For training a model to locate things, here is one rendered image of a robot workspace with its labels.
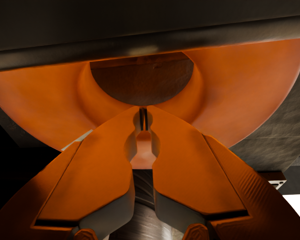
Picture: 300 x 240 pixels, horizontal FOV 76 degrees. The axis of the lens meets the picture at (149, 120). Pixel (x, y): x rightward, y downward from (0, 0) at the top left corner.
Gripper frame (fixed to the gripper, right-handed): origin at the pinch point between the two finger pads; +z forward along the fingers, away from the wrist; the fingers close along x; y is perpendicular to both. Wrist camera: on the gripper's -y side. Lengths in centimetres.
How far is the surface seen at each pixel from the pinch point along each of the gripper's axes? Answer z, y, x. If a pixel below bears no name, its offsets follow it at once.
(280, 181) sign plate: 16.1, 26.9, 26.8
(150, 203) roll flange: 7.3, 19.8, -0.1
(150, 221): 5.6, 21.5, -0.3
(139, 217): 5.0, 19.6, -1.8
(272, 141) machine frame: 15.2, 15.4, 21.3
